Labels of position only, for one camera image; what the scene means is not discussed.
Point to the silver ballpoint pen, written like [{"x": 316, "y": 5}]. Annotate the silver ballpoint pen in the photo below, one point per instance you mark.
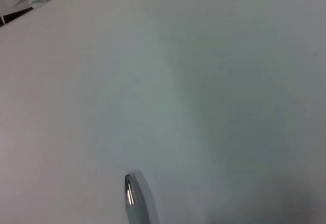
[{"x": 138, "y": 203}]

